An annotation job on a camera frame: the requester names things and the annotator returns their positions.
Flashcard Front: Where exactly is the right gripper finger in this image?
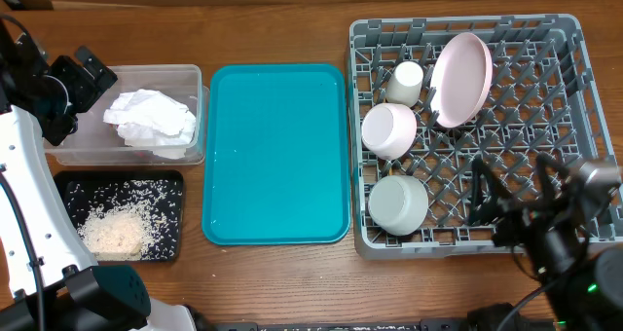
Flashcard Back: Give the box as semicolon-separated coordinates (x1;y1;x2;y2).
467;157;511;226
535;153;569;206

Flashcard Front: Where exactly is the white napkin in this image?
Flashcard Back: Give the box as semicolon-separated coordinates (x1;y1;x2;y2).
103;89;197;147

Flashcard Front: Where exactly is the pink plate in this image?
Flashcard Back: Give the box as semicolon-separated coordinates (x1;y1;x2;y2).
430;33;493;129

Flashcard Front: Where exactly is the grey bowl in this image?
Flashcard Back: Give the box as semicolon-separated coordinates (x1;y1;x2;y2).
368;175;428;237

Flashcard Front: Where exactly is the pink bowl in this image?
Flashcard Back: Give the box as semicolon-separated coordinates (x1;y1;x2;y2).
361;103;418;160

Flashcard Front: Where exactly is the cream cup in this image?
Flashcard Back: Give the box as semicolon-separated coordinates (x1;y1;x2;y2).
385;61;423;107

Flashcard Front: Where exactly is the rice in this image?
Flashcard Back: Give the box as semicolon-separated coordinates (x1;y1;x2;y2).
65;178;181;262

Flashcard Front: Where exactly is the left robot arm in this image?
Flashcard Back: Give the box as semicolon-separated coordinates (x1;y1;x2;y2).
1;28;209;330

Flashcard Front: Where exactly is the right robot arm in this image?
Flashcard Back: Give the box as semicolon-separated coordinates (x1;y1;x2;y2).
460;154;622;330

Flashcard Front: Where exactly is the grey dishwasher rack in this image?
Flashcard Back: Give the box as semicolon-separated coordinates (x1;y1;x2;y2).
347;14;615;260

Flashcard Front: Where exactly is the clear plastic bin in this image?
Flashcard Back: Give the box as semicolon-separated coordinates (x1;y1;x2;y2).
44;64;209;166

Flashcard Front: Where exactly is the black plastic tray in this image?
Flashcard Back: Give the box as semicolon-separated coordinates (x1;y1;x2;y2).
52;169;186;264

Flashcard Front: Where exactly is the teal serving tray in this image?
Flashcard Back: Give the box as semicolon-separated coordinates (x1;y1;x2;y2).
202;63;350;245

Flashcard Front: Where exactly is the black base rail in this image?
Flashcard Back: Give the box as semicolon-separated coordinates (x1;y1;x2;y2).
213;318;556;331

